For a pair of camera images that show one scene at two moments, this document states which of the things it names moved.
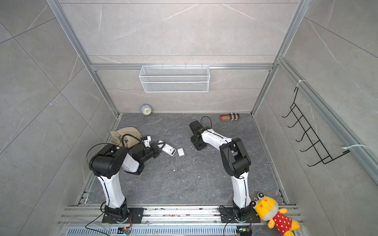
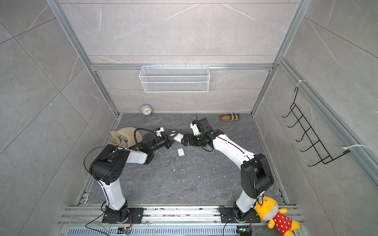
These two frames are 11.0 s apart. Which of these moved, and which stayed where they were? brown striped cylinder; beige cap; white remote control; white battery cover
Moved: white remote control
Stayed: white battery cover; brown striped cylinder; beige cap
